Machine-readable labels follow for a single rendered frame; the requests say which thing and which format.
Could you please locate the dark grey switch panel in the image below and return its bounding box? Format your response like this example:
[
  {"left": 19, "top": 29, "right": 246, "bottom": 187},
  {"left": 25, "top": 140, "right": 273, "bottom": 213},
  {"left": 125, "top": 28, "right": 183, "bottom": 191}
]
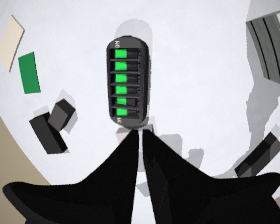
[{"left": 106, "top": 36, "right": 149, "bottom": 128}]

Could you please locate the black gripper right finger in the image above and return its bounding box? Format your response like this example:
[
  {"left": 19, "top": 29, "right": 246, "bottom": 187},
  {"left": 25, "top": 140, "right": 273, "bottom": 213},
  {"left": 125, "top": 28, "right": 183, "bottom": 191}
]
[{"left": 141, "top": 129, "right": 280, "bottom": 224}]

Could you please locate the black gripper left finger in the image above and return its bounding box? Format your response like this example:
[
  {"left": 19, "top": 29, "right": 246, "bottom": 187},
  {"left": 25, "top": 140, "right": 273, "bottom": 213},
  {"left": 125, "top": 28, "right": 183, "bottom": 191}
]
[{"left": 2, "top": 129, "right": 139, "bottom": 224}]

